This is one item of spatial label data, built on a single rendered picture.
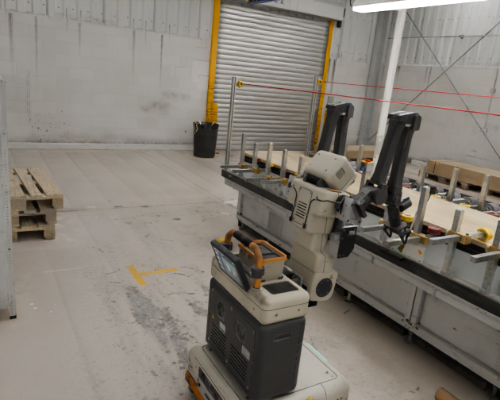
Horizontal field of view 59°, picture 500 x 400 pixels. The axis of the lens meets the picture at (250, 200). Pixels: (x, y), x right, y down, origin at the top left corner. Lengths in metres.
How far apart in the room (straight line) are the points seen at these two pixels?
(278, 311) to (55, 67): 8.06
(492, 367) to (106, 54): 8.40
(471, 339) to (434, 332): 0.27
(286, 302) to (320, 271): 0.35
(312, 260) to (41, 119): 7.84
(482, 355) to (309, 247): 1.43
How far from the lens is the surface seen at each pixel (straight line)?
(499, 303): 2.72
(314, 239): 2.21
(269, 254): 2.12
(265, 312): 1.93
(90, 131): 9.67
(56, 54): 9.47
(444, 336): 3.32
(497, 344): 3.13
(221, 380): 2.33
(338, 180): 2.14
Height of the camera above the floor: 1.70
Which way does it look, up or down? 15 degrees down
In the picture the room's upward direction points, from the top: 6 degrees clockwise
